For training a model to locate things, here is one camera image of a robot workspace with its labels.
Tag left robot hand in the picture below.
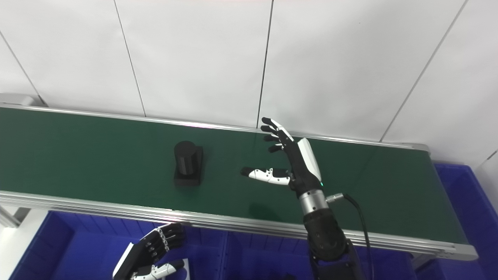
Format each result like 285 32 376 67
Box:
112 222 187 280

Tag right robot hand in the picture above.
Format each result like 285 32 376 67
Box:
240 117 324 197

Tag black cylinder part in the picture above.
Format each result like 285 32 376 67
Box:
173 140 203 186

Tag blue plastic bin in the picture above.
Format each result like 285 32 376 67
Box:
9 211 228 280
414 163 498 280
224 231 419 280

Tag green conveyor belt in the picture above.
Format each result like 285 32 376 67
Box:
0 108 469 245
0 103 479 261

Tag aluminium conveyor leg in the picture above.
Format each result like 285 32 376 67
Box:
410 252 442 271
0 205 21 228

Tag grey conveyor motor cover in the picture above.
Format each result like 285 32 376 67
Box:
0 93 43 107

